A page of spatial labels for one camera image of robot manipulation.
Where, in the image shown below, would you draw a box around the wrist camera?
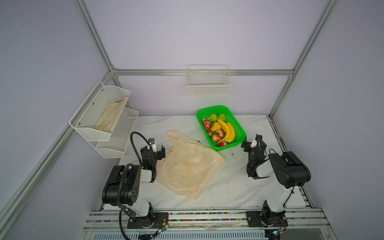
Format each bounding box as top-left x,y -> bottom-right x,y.
148,138 -> 157,153
250,134 -> 263,148

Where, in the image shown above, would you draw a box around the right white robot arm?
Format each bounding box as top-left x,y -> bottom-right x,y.
241,135 -> 311,227

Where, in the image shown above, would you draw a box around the white mesh shelf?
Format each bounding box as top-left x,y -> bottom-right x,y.
69,82 -> 130,142
96,108 -> 139,159

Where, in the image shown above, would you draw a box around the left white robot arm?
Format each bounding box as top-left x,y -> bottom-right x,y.
102,145 -> 166,225

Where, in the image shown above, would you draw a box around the green plastic basket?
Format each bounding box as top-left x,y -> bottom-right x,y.
196,105 -> 246,151

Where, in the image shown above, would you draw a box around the beige plastic bag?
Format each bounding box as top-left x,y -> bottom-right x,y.
156,130 -> 225,200

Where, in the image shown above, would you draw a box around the green fake round fruit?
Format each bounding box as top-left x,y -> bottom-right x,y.
218,114 -> 227,122

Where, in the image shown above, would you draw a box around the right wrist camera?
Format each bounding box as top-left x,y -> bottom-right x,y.
250,134 -> 263,148

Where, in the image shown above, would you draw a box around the white wire wall basket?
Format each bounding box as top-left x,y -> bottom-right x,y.
187,65 -> 232,97

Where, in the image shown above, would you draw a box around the yellow fake banana bunch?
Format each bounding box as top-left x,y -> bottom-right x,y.
218,119 -> 236,143

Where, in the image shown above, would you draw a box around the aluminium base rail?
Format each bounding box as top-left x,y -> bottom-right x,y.
80,208 -> 337,240

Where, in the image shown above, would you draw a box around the folded beige bags in shelf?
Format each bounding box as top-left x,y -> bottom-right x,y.
94,97 -> 128,134

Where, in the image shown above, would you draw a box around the upper white mesh shelf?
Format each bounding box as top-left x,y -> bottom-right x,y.
69,82 -> 130,142

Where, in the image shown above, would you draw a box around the green fake pear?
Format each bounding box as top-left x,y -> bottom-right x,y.
207,114 -> 218,122

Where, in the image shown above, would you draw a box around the red fake strawberry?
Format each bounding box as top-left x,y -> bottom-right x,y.
203,121 -> 211,132

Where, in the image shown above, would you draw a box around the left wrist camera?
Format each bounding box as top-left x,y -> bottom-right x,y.
148,138 -> 157,153

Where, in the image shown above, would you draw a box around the orange fake mango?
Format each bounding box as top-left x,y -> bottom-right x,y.
210,122 -> 222,132

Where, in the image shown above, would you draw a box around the lower white mesh shelf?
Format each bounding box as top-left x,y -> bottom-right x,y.
96,108 -> 139,159

